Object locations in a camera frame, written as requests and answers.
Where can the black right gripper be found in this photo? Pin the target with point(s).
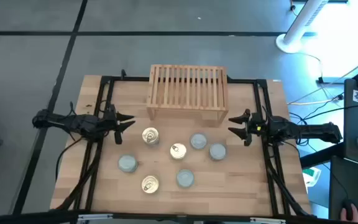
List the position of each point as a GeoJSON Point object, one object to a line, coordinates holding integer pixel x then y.
{"type": "Point", "coordinates": [255, 126]}

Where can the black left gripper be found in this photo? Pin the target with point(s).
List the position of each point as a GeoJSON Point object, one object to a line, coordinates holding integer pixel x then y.
{"type": "Point", "coordinates": [110, 123]}

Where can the Wild Planet blue tuna can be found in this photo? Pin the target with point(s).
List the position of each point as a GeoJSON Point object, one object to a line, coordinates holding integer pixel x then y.
{"type": "Point", "coordinates": [178, 151]}
{"type": "Point", "coordinates": [150, 183]}
{"type": "Point", "coordinates": [150, 136]}

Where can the Bumble Bee green tuna can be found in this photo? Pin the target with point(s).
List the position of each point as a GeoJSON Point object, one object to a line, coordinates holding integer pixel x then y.
{"type": "Point", "coordinates": [217, 151]}
{"type": "Point", "coordinates": [127, 163]}
{"type": "Point", "coordinates": [198, 141]}
{"type": "Point", "coordinates": [185, 178]}

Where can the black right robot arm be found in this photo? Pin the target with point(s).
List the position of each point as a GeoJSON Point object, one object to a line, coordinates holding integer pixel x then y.
{"type": "Point", "coordinates": [306, 130]}

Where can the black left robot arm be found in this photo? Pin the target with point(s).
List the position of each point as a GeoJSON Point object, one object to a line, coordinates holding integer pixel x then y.
{"type": "Point", "coordinates": [73, 123]}

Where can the wooden slatted shelf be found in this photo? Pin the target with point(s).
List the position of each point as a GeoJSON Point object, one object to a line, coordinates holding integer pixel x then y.
{"type": "Point", "coordinates": [186, 93]}

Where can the green white box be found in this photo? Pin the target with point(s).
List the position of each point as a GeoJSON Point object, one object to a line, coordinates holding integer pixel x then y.
{"type": "Point", "coordinates": [311, 175]}

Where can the black desk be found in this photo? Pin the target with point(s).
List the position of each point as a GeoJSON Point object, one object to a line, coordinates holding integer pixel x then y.
{"type": "Point", "coordinates": [356, 124]}

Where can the white tower fan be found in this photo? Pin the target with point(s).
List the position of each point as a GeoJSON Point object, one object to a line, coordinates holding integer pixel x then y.
{"type": "Point", "coordinates": [303, 25]}

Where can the black computer mouse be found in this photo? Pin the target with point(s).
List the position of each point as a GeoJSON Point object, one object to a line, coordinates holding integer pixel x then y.
{"type": "Point", "coordinates": [348, 208]}

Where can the person's hand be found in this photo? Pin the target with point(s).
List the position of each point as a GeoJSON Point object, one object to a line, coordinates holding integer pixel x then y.
{"type": "Point", "coordinates": [357, 216]}

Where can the black metal table frame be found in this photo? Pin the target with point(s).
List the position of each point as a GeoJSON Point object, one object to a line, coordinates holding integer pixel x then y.
{"type": "Point", "coordinates": [129, 78]}

